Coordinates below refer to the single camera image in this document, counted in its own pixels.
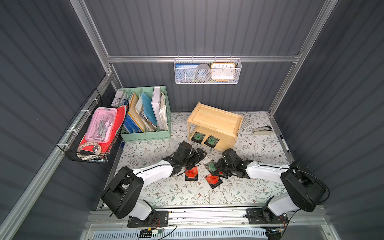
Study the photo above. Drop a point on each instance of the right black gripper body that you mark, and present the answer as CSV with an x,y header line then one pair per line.
x,y
221,165

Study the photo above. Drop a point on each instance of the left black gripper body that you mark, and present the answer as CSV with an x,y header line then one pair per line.
x,y
197,153

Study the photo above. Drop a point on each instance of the red tea bag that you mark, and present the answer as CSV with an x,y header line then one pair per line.
x,y
192,174
213,181
222,175

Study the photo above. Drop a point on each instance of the green tea bag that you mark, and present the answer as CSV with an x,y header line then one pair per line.
x,y
211,167
198,137
211,141

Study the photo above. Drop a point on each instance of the red tea bag bottom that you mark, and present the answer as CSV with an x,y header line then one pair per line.
x,y
213,181

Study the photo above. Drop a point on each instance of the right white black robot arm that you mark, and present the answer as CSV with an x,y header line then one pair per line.
x,y
304,191

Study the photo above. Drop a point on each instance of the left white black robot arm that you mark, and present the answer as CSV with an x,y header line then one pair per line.
x,y
122,193

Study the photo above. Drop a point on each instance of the wooden two-tier shelf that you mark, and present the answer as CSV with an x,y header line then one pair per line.
x,y
209,121

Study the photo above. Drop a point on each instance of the white calculator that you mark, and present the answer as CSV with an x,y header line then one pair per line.
x,y
246,125

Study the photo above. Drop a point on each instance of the grey stapler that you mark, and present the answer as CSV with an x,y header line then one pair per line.
x,y
265,130

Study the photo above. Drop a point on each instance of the green file organizer box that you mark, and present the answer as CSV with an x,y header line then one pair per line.
x,y
136,126

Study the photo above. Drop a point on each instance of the black marker pen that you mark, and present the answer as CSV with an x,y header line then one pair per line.
x,y
284,143

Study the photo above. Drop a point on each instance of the white binder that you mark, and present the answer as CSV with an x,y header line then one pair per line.
x,y
156,104

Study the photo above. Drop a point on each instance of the teal folder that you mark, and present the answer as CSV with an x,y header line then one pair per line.
x,y
148,109

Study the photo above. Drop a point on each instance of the red folder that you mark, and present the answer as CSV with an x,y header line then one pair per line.
x,y
122,111

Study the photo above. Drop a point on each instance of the blue box in basket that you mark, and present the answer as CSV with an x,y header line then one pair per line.
x,y
185,73

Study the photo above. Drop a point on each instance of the grey tape roll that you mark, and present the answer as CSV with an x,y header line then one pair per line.
x,y
203,73

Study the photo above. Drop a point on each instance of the pink plastic tool case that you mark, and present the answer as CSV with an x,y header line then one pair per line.
x,y
101,125

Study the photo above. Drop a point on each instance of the yellow white clock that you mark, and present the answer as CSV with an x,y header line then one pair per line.
x,y
223,71

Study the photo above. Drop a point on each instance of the clear tape roll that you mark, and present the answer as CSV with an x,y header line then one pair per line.
x,y
91,147

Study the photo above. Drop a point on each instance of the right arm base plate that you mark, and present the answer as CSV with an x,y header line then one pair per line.
x,y
258,216

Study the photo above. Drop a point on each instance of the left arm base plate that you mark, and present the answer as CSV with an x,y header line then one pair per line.
x,y
155,219

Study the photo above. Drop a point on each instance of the white mesh wall basket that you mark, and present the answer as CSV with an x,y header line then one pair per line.
x,y
209,62

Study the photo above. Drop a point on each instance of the black wire basket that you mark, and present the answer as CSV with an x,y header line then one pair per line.
x,y
76,133

